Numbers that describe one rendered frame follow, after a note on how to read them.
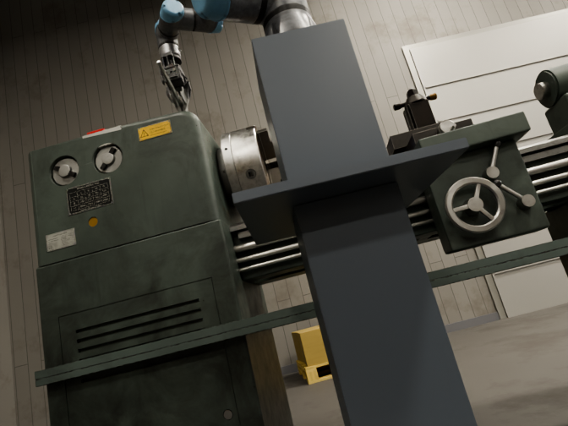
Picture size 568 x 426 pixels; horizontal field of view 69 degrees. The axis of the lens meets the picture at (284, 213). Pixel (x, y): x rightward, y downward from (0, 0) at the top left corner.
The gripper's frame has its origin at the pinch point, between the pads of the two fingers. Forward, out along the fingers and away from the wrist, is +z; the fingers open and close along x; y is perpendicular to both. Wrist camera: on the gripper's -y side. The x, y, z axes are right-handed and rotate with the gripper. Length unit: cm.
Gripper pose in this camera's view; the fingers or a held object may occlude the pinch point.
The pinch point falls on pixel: (182, 110)
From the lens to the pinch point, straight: 156.3
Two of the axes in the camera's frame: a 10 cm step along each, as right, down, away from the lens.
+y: -1.2, -2.2, -9.7
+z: 2.3, 9.4, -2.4
